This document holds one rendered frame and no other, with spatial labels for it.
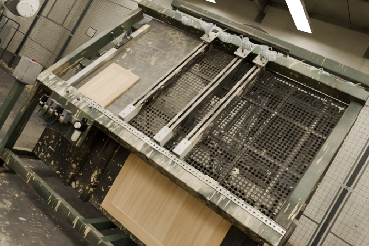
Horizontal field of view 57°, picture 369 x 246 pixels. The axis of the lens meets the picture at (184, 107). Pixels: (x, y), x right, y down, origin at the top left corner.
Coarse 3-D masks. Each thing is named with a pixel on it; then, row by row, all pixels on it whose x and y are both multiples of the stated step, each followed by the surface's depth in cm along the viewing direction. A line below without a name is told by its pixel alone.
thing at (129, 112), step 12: (204, 36) 287; (216, 36) 287; (204, 48) 284; (192, 60) 277; (168, 72) 266; (180, 72) 271; (156, 84) 258; (168, 84) 264; (144, 96) 253; (156, 96) 259; (132, 108) 243
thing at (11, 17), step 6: (0, 6) 695; (6, 12) 694; (0, 18) 654; (6, 18) 690; (12, 18) 701; (0, 24) 693; (6, 24) 692; (12, 24) 702; (18, 24) 682; (0, 30) 691; (6, 30) 694; (0, 36) 690; (6, 36) 699; (12, 36) 685; (0, 42) 670; (6, 48) 686; (0, 60) 684
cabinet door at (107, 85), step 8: (112, 64) 284; (104, 72) 278; (112, 72) 278; (120, 72) 277; (128, 72) 276; (96, 80) 272; (104, 80) 272; (112, 80) 272; (120, 80) 271; (128, 80) 270; (136, 80) 270; (80, 88) 267; (88, 88) 267; (96, 88) 266; (104, 88) 266; (112, 88) 265; (120, 88) 264; (88, 96) 261; (96, 96) 261; (104, 96) 260; (112, 96) 260; (104, 104) 254
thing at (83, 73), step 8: (136, 32) 308; (144, 32) 312; (112, 48) 294; (120, 48) 296; (104, 56) 288; (112, 56) 292; (96, 64) 282; (80, 72) 276; (88, 72) 278; (72, 80) 271; (80, 80) 275
